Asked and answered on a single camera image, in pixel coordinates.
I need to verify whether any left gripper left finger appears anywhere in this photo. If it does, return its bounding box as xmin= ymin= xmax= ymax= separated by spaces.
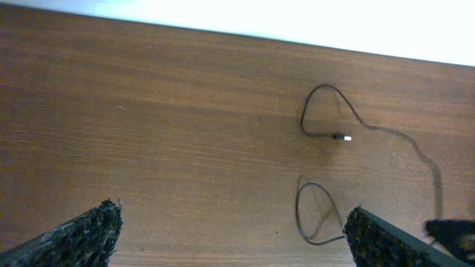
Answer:
xmin=1 ymin=200 xmax=123 ymax=267

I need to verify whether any black USB cable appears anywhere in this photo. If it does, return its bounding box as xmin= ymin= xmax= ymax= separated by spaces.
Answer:
xmin=299 ymin=83 xmax=445 ymax=220
xmin=295 ymin=174 xmax=348 ymax=246

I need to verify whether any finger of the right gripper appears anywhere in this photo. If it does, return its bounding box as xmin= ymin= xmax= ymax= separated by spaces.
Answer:
xmin=425 ymin=220 xmax=474 ymax=266

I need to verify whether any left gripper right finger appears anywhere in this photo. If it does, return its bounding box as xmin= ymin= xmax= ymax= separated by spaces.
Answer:
xmin=344 ymin=207 xmax=470 ymax=267

